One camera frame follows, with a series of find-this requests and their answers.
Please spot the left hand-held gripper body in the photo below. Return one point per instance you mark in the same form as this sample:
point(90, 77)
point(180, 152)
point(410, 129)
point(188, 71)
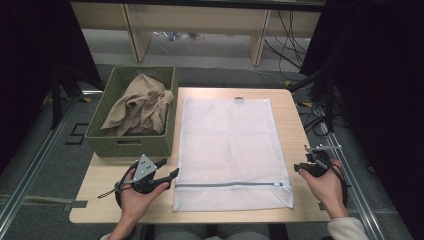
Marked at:
point(144, 170)

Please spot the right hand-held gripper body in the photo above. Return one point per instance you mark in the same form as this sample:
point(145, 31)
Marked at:
point(319, 165)

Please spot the green woven basket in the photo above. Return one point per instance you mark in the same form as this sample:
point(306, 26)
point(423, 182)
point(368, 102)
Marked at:
point(130, 146)

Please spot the beige garment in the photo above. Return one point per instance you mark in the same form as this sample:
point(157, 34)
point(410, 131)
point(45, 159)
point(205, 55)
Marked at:
point(140, 106)

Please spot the white mesh laundry bag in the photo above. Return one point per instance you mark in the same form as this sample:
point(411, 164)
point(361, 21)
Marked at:
point(230, 146)

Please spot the person's right hand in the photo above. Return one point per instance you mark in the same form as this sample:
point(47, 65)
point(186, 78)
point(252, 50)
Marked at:
point(328, 190)

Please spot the person's left hand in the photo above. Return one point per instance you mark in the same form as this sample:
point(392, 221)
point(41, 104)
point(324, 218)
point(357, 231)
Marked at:
point(135, 203)

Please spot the person's lap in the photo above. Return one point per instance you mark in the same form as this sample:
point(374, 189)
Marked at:
point(180, 232)

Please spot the black metal stand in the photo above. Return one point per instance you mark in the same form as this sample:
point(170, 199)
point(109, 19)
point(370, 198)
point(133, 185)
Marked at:
point(56, 100)
point(328, 100)

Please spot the grey table grommet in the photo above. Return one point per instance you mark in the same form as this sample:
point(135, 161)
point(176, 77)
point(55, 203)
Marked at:
point(239, 98)

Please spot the grey floor tape strip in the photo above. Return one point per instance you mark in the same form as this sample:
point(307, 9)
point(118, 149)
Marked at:
point(50, 201)

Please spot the black curtain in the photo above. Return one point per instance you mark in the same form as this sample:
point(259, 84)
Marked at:
point(383, 83)
point(26, 66)

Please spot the clear plastic clutter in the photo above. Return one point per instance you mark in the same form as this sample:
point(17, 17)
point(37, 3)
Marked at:
point(176, 35)

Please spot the light wooden desk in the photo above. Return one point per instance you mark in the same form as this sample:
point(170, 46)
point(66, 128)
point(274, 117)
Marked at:
point(200, 20)

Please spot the aluminium floor rail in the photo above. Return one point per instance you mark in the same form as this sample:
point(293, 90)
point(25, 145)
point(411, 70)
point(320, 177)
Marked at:
point(33, 166)
point(363, 206)

